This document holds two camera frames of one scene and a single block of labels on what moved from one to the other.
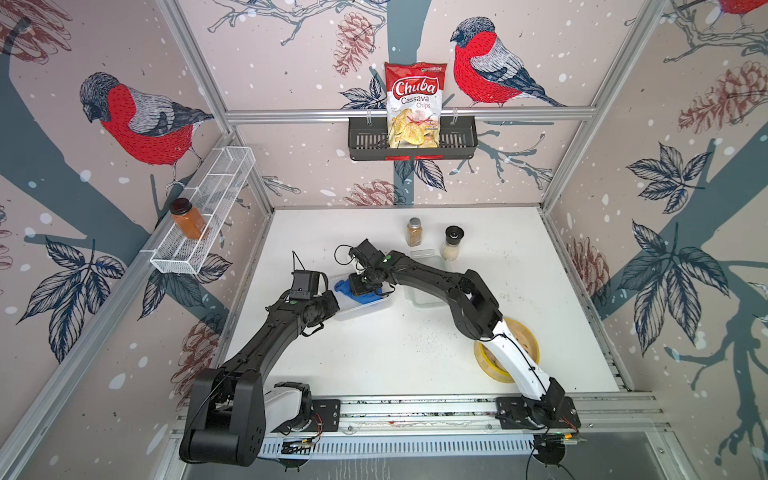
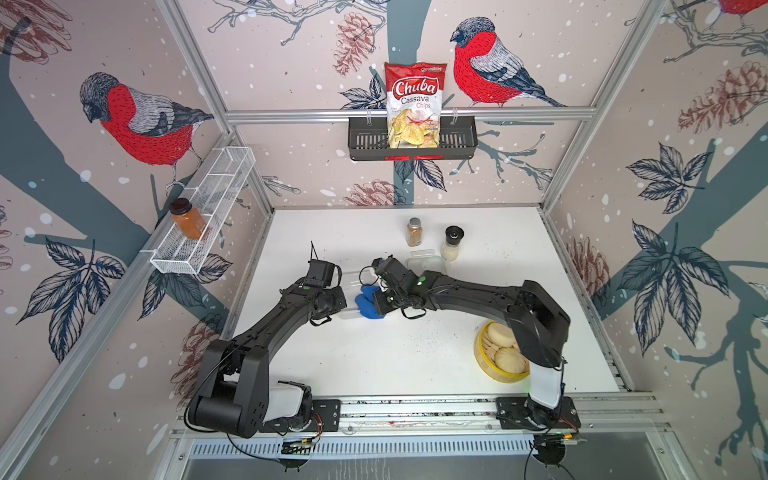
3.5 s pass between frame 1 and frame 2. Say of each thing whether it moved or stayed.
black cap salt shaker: stayed
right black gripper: moved
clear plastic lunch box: moved
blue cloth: moved
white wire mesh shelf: stayed
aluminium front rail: stayed
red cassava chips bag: stayed
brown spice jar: stayed
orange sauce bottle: stayed
